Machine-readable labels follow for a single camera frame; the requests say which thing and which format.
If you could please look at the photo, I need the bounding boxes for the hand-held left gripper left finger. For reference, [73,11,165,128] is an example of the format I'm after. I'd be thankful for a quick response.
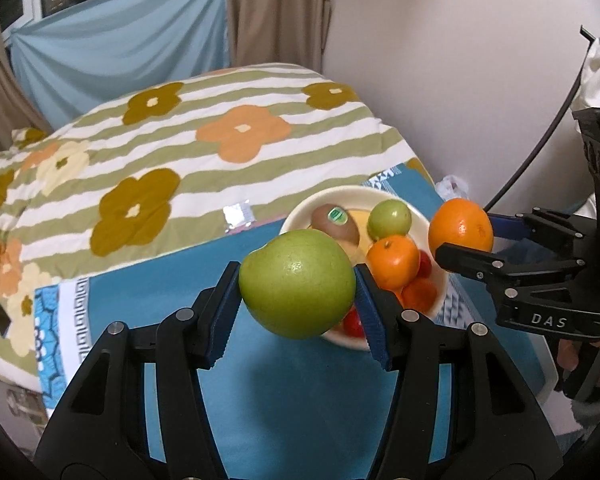
[32,260,241,480]

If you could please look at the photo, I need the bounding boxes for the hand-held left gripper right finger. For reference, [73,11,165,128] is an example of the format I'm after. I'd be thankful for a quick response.
[354,263,556,480]

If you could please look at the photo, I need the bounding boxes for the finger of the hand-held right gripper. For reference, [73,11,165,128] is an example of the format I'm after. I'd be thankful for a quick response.
[434,242,588,306]
[486,207,600,261]

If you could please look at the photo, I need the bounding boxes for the medium orange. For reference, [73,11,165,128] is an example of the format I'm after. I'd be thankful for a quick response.
[428,198,495,261]

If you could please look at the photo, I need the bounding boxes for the small reddish tangerine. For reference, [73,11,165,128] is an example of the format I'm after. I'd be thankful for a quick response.
[400,276,440,316]

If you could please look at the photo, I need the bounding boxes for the small orange tangerine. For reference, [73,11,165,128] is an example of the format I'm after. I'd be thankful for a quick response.
[365,234,421,291]

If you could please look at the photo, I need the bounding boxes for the large green apple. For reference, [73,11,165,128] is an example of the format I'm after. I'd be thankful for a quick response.
[238,229,357,340]

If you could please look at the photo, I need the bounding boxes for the cream oval dish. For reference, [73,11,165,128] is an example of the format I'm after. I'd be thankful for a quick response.
[279,186,451,352]

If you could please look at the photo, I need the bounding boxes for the person's right hand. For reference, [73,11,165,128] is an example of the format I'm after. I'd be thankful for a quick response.
[556,338,582,372]

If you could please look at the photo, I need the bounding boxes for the clear plastic bag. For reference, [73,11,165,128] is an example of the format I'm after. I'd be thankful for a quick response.
[435,175,470,202]

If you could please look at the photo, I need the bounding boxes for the small green apple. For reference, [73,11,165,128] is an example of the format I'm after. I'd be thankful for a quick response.
[368,199,412,241]

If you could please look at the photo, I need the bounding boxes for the shiny silver wrapper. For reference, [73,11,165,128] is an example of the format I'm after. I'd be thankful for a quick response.
[222,201,257,234]

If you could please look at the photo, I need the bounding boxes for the brown kiwi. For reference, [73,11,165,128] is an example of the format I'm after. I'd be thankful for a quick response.
[310,203,362,247]

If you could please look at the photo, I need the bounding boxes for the blue patterned tablecloth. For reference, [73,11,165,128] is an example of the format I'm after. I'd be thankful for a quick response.
[32,157,556,480]

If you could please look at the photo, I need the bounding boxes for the floral striped blanket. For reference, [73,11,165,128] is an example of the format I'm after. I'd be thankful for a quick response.
[0,62,433,376]

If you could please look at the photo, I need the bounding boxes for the light blue curtain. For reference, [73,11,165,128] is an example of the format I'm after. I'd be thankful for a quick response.
[10,0,231,131]

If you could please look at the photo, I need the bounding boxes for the beige curtain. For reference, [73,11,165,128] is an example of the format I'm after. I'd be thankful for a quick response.
[0,22,52,150]
[224,0,331,81]

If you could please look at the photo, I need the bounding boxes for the black cable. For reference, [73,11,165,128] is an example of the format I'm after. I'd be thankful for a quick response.
[482,25,600,213]

